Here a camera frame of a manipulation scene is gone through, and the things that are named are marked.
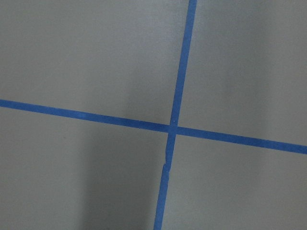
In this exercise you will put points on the blue tape grid lines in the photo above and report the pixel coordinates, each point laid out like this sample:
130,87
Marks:
172,129

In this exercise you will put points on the brown paper table cover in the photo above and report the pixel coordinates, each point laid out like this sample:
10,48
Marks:
246,76

